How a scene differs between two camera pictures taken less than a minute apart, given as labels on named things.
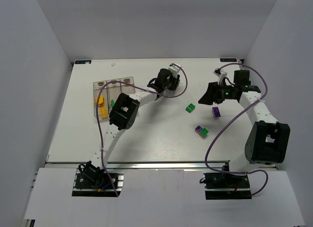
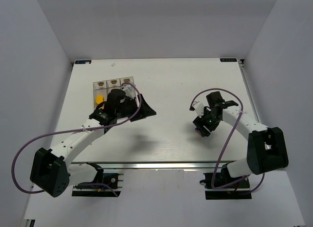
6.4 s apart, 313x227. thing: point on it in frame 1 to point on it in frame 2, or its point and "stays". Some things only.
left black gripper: [174, 82] to [136, 109]
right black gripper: [216, 93] to [202, 128]
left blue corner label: [83, 62] stays
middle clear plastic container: [113, 90] stays
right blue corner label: [228, 60] stays
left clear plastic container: [105, 91] stays
